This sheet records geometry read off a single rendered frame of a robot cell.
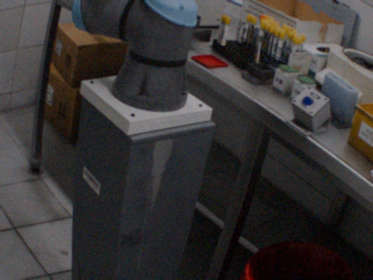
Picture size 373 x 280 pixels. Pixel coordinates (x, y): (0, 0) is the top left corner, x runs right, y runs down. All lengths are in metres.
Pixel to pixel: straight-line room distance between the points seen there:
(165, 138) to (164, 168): 0.07
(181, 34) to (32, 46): 2.01
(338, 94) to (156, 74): 0.47
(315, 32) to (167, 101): 0.76
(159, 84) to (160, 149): 0.12
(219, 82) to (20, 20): 1.71
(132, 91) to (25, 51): 1.95
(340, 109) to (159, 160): 0.47
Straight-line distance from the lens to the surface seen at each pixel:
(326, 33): 1.88
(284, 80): 1.49
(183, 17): 1.16
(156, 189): 1.26
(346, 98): 1.41
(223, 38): 1.67
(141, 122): 1.16
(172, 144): 1.22
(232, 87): 1.47
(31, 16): 3.04
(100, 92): 1.25
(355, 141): 1.35
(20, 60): 3.12
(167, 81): 1.19
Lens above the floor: 1.41
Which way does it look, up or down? 27 degrees down
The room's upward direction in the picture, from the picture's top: 12 degrees clockwise
